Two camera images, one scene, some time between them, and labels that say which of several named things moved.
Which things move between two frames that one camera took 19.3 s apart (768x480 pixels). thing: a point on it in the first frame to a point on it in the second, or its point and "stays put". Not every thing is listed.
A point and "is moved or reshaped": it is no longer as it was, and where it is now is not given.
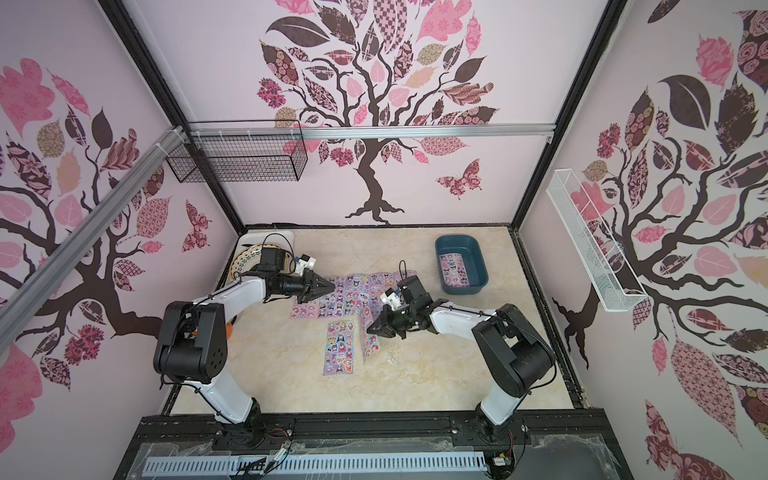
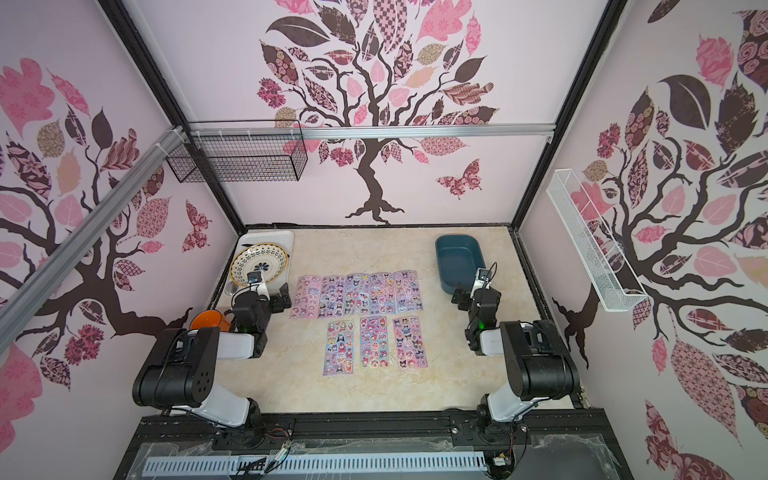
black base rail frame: (543, 445) stays put
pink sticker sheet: (307, 310) stays put
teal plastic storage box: (461, 263) stays put
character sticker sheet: (357, 293) stays put
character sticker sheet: (454, 270) to (409, 342)
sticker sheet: (339, 356) stays put
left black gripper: (310, 286) to (278, 306)
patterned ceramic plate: (249, 257) stays put
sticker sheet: (379, 283) stays put
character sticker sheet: (332, 306) stays put
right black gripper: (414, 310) to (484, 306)
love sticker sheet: (370, 342) is moved or reshaped
